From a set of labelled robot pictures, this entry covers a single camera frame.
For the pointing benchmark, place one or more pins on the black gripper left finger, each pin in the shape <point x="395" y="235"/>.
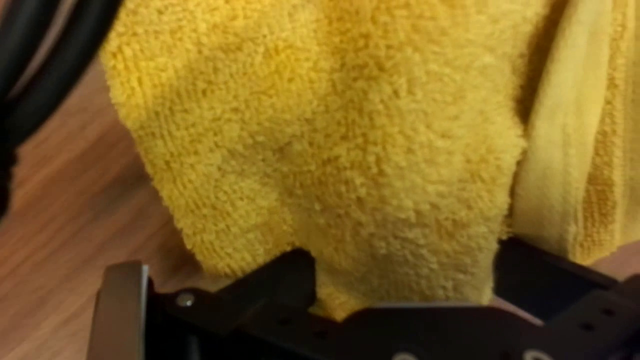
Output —
<point x="289" y="281"/>

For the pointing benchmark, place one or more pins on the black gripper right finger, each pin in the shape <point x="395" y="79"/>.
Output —
<point x="536" y="277"/>

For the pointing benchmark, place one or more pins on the yellow terry towel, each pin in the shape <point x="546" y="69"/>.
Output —
<point x="346" y="146"/>

